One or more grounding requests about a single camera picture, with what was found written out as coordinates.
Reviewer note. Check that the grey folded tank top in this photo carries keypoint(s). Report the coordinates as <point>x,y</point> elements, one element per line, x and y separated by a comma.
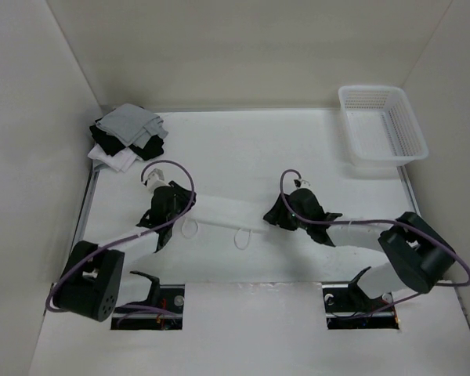
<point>132,125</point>

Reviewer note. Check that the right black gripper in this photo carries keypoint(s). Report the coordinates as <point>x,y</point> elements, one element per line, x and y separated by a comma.
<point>273,217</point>

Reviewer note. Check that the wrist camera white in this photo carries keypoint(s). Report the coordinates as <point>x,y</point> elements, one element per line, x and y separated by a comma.
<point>154,180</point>
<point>301,184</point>

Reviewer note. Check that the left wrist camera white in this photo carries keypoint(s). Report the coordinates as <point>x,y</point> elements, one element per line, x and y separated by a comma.
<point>154,180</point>

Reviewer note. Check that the black folded tank top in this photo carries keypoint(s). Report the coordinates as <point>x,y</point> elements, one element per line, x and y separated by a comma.
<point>111,145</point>

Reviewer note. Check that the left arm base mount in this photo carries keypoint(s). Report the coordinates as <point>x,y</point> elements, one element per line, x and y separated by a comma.
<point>146,304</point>

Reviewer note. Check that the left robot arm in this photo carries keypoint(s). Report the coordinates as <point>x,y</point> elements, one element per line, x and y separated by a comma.
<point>90,282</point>

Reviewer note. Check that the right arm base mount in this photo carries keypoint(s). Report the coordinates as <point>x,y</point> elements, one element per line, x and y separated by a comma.
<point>348,308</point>

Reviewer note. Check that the white folded tank top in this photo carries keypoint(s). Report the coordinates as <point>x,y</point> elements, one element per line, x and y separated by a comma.
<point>120,162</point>

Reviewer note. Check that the white plastic basket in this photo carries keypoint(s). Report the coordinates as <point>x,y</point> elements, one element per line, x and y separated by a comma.
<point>380,126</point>

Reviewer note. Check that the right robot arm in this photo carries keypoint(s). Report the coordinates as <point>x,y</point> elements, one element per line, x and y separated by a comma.
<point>413,262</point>

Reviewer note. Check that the white tank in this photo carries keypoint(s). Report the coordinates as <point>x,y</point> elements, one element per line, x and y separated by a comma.
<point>243,217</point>
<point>120,162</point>

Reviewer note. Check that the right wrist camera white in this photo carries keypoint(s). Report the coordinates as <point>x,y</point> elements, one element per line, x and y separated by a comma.
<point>301,184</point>

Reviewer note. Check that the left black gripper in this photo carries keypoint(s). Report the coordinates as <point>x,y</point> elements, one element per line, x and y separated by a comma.
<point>185,197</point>

